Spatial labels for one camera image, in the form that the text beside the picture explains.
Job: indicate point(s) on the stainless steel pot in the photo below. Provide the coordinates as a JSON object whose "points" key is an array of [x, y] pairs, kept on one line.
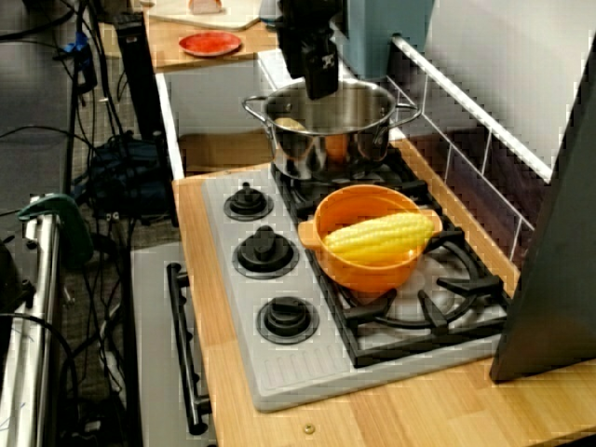
{"points": [[326, 149]]}

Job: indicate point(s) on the black stove knob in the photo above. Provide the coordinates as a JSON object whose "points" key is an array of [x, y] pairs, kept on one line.
{"points": [[286, 316], [263, 249], [247, 202]]}

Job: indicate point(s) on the black-edged slanted side panel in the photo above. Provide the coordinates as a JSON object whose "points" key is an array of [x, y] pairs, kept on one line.
{"points": [[549, 279]]}

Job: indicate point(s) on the black burner grate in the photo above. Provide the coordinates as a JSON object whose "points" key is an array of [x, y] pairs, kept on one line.
{"points": [[414, 186], [465, 284]]}

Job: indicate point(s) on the grey toy stove panel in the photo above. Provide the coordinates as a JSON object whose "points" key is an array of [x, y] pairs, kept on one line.
{"points": [[298, 372]]}

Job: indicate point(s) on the brown cardboard sheet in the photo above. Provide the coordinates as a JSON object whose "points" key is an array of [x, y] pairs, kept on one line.
{"points": [[219, 151]]}

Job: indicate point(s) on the green clamp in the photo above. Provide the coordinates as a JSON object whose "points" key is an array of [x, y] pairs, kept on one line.
{"points": [[70, 219]]}

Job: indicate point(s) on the yellow plastic corn cob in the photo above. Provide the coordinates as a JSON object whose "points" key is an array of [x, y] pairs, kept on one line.
{"points": [[382, 235]]}

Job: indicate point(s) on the teal toy microwave box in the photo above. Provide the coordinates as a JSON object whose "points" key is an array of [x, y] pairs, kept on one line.
{"points": [[391, 37]]}

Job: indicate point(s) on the orange plastic pot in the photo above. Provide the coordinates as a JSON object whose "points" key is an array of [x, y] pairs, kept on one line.
{"points": [[372, 274]]}

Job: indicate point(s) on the blue backpack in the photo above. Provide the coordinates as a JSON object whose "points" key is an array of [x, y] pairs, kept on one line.
{"points": [[130, 172]]}

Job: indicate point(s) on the brass counter screw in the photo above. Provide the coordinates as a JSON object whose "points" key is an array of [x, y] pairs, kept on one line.
{"points": [[307, 428]]}

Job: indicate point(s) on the red plate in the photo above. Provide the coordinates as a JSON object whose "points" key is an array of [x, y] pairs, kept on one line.
{"points": [[209, 43]]}

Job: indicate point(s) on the white cutting board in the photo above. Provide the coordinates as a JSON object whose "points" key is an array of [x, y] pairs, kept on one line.
{"points": [[233, 21]]}

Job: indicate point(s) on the aluminium frame rail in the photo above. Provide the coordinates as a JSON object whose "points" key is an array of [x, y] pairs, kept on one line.
{"points": [[32, 326]]}

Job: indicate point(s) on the black device on rail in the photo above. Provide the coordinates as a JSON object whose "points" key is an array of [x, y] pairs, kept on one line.
{"points": [[11, 279]]}

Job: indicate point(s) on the pale yellow food item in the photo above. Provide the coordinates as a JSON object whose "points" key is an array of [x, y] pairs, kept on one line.
{"points": [[288, 124]]}

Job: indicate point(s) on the toy oven door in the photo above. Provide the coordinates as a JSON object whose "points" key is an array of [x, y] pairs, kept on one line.
{"points": [[153, 326]]}

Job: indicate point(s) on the white toy sink basin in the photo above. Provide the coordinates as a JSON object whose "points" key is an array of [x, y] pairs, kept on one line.
{"points": [[209, 98]]}

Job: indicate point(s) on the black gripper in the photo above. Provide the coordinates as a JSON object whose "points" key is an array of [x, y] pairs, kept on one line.
{"points": [[312, 18]]}

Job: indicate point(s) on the dark tile backsplash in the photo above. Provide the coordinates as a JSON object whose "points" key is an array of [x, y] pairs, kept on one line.
{"points": [[489, 186]]}

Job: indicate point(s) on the blue tape piece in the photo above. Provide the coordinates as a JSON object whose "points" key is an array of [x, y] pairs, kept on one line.
{"points": [[77, 43]]}

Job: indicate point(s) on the black upright post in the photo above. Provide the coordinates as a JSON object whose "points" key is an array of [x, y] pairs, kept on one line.
{"points": [[139, 84]]}

